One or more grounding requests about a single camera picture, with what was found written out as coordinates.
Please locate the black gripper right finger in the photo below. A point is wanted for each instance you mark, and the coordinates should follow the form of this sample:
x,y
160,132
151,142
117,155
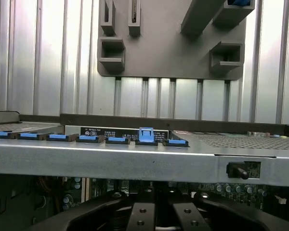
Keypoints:
x,y
187,216

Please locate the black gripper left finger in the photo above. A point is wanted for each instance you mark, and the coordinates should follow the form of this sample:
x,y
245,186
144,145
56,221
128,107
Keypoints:
x,y
142,216

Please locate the green motherboard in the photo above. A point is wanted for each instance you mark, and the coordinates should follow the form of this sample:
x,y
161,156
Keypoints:
x,y
231,190

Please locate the white expansion slot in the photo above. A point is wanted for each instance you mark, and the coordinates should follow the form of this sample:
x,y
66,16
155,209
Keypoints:
x,y
84,190

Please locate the black open PC case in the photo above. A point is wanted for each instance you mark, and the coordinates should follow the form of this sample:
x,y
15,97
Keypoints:
x,y
110,158

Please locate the grey parts rack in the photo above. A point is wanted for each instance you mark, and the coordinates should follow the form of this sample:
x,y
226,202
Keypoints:
x,y
159,53

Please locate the black intrusion switch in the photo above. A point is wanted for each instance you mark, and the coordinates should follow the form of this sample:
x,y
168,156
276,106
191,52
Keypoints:
x,y
236,169

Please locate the blue disk carrier bracket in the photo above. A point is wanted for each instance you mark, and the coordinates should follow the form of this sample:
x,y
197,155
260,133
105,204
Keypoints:
x,y
238,2

